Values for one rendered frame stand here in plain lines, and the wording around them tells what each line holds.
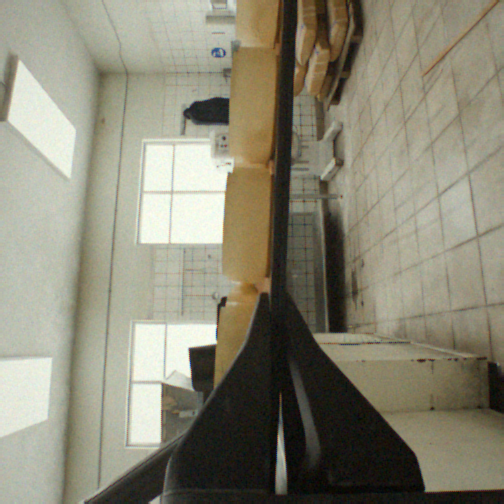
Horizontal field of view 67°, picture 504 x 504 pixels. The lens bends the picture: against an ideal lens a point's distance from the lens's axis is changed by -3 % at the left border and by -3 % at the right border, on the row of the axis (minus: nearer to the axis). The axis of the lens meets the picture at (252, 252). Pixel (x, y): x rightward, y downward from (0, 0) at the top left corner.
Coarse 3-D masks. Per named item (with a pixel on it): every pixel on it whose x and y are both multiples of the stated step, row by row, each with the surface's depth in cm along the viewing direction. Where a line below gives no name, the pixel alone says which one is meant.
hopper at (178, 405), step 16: (176, 384) 149; (160, 400) 143; (176, 400) 146; (192, 400) 149; (160, 416) 143; (176, 416) 145; (192, 416) 148; (160, 432) 142; (176, 432) 145; (160, 496) 139
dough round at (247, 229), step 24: (240, 168) 16; (264, 168) 17; (240, 192) 15; (264, 192) 15; (240, 216) 15; (264, 216) 15; (240, 240) 15; (264, 240) 15; (240, 264) 16; (264, 264) 16
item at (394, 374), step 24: (336, 336) 252; (360, 336) 248; (384, 336) 247; (336, 360) 144; (360, 360) 144; (384, 360) 144; (408, 360) 144; (432, 360) 145; (456, 360) 145; (480, 360) 145; (360, 384) 143; (384, 384) 143; (408, 384) 143; (432, 384) 143; (456, 384) 144; (480, 384) 144; (384, 408) 142; (408, 408) 142; (432, 408) 142; (456, 408) 142; (480, 408) 142
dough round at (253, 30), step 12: (240, 0) 16; (252, 0) 16; (264, 0) 16; (276, 0) 16; (240, 12) 17; (252, 12) 16; (264, 12) 16; (276, 12) 16; (240, 24) 17; (252, 24) 17; (264, 24) 17; (276, 24) 17; (240, 36) 18; (252, 36) 18; (264, 36) 17; (276, 36) 18
